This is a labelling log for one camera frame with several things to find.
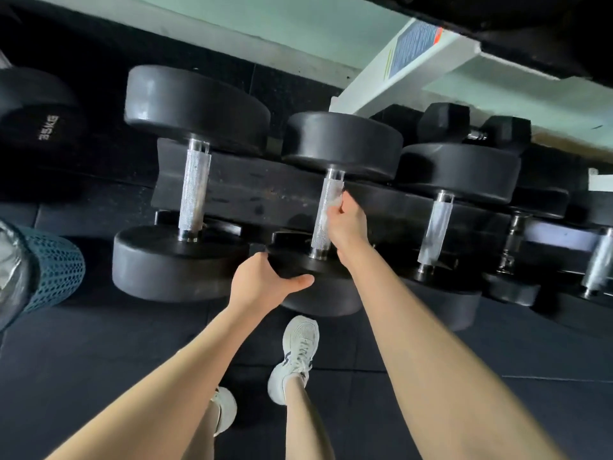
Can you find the black hex dumbbell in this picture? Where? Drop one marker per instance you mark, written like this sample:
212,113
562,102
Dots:
443,122

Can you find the person's right forearm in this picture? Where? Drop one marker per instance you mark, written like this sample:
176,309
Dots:
440,368

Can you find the person's right leg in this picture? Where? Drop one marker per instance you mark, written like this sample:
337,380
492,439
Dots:
306,421

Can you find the person's left white sneaker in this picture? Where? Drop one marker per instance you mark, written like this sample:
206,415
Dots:
226,409

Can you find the person's left hand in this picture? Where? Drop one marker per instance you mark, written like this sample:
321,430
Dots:
256,287

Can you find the person's right white sneaker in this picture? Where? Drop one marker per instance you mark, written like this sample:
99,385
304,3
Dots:
297,354

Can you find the person's white sneaker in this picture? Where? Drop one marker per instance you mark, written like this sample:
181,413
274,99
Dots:
226,409
297,354

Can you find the person's right hand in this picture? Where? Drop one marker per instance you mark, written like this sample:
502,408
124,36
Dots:
349,229

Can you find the big black dumbbell white lettering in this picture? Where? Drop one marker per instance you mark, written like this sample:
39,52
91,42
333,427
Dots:
38,114

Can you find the black dumbbell rack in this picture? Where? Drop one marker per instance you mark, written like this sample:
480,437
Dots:
239,186

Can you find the dark teal trash basket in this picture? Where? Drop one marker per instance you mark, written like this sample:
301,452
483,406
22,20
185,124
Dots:
52,268

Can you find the person's left forearm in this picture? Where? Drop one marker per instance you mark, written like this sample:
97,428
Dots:
158,392

